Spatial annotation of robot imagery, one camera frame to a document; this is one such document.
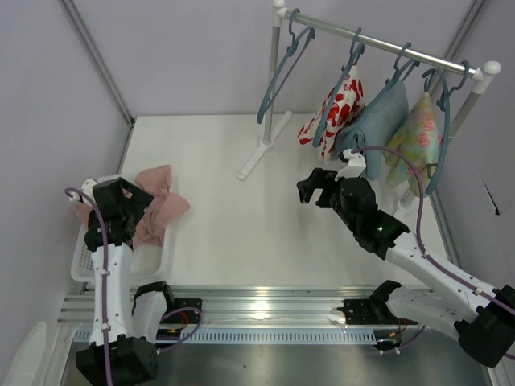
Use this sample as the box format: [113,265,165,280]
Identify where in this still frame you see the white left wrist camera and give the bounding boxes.
[71,178,99,202]

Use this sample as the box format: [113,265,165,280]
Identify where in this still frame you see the light blue towel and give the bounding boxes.
[330,80,409,161]

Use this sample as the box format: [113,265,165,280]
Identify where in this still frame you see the pink pleated skirt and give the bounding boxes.
[65,164,190,252]

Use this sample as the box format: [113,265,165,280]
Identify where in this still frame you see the red floral white cloth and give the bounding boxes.
[297,63,365,162]

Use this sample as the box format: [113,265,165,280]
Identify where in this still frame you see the blue plastic hanger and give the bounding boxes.
[257,8,315,124]

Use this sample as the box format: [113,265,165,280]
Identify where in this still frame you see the white plastic basket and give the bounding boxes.
[70,175,180,283]

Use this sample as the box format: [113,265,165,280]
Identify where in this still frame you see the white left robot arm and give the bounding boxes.
[73,177,175,385]

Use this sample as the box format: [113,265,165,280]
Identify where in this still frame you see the white slotted cable duct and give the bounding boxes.
[74,327,379,346]

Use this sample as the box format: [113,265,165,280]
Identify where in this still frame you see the blue hanger with floral cloth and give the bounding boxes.
[313,27,365,146]

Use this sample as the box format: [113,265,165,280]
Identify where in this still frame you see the yellow floral cloth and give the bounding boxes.
[383,92,442,197]

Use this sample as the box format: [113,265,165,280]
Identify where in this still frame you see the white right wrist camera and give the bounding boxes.
[335,149,366,181]

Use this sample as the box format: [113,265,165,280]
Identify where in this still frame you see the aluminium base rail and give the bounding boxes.
[56,285,496,329]

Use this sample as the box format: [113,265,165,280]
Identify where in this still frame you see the white metal clothes rack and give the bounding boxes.
[236,0,502,220]

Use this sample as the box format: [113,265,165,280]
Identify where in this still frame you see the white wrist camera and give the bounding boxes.
[335,149,366,181]
[71,178,99,202]

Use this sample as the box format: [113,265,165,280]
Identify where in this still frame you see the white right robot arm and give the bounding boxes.
[296,168,514,368]

